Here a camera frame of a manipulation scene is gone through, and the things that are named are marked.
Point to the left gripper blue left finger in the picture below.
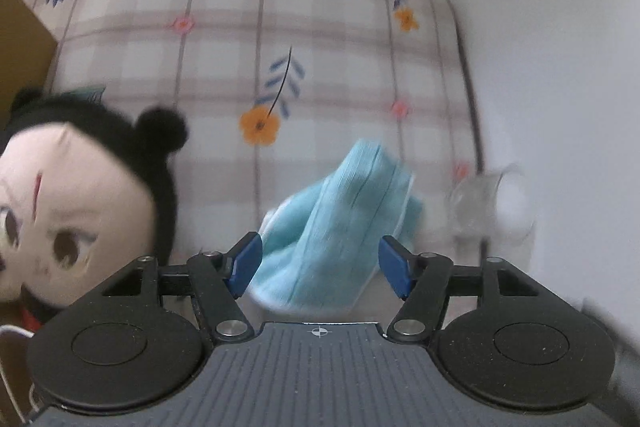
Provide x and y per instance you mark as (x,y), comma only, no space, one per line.
(217,281)

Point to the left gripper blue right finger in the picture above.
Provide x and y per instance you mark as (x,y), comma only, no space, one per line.
(421,282)

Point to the teal microfiber towel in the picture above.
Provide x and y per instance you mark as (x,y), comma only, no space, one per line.
(320,246)

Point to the clear glass bowl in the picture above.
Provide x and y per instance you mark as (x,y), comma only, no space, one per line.
(493,206)

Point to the black-haired doll plush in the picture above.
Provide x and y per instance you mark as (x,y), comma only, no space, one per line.
(85,190)

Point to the checked floral bed sheet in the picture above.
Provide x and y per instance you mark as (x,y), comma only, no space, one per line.
(276,93)

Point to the brown cardboard box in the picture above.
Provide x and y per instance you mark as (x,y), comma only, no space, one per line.
(27,49)

